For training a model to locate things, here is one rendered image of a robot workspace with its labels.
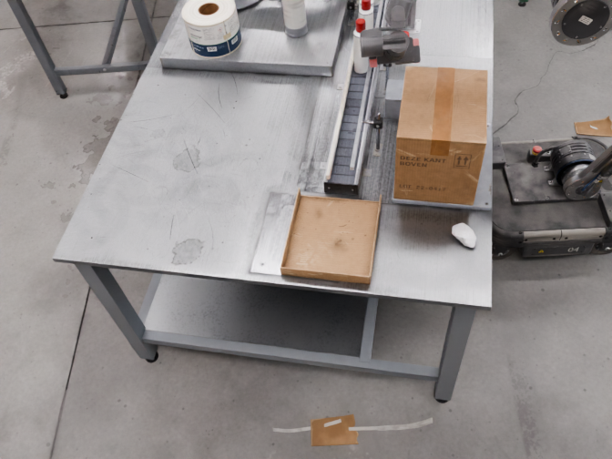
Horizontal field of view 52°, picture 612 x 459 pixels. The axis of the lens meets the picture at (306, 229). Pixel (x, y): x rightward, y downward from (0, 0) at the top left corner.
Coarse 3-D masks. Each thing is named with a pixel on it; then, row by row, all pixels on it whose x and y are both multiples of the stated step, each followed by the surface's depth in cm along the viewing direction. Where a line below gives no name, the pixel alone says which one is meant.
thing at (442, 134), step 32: (416, 96) 179; (448, 96) 178; (480, 96) 176; (416, 128) 171; (448, 128) 170; (480, 128) 169; (416, 160) 176; (448, 160) 174; (480, 160) 171; (416, 192) 187; (448, 192) 184
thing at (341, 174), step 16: (384, 0) 247; (352, 80) 221; (352, 96) 216; (368, 96) 215; (352, 112) 211; (352, 128) 207; (352, 144) 202; (336, 160) 199; (336, 176) 195; (352, 176) 194
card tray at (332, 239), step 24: (312, 216) 192; (336, 216) 191; (360, 216) 191; (288, 240) 185; (312, 240) 187; (336, 240) 186; (360, 240) 185; (288, 264) 182; (312, 264) 182; (336, 264) 181; (360, 264) 180
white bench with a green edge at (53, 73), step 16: (16, 0) 311; (16, 16) 319; (144, 16) 319; (32, 32) 326; (112, 32) 365; (144, 32) 327; (112, 48) 357; (48, 64) 343; (112, 64) 347; (128, 64) 346; (144, 64) 345; (64, 96) 363
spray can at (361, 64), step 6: (360, 18) 208; (360, 24) 206; (354, 30) 211; (360, 30) 208; (354, 36) 211; (354, 42) 212; (354, 48) 215; (360, 48) 213; (354, 54) 217; (360, 54) 215; (354, 60) 219; (360, 60) 217; (366, 60) 218; (354, 66) 221; (360, 66) 219; (366, 66) 220; (360, 72) 221; (366, 72) 222
